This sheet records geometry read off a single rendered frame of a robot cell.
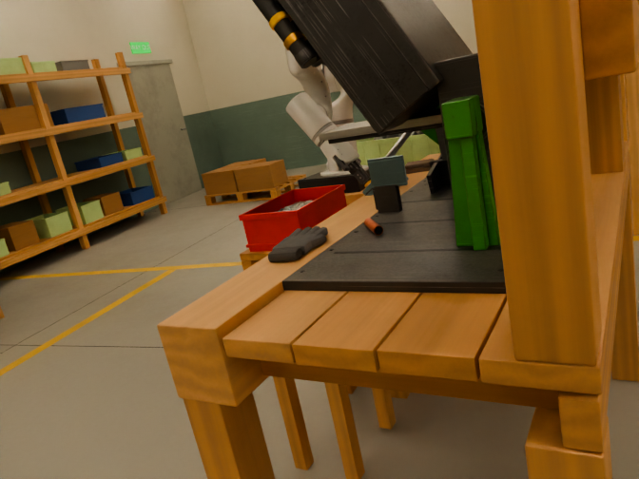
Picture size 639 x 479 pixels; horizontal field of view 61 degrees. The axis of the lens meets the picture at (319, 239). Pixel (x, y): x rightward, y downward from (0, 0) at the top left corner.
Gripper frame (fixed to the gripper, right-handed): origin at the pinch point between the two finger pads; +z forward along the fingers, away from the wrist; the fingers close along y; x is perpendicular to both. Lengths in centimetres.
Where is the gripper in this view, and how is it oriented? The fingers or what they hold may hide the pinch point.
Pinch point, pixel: (361, 176)
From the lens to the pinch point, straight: 168.3
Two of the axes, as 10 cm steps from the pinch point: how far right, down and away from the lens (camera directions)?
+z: 6.5, 7.5, -0.8
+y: -4.8, 3.3, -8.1
